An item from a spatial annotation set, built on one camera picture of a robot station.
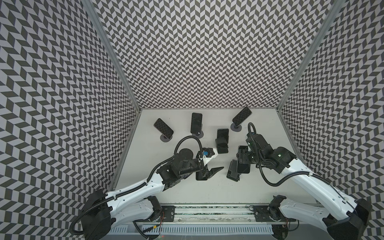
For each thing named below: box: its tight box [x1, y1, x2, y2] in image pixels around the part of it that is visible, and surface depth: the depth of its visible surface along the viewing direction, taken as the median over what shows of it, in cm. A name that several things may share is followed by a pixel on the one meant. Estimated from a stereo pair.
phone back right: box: [232, 106, 253, 127], surface depth 101 cm
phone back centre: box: [190, 112, 203, 134], surface depth 98 cm
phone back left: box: [153, 118, 174, 139], surface depth 104 cm
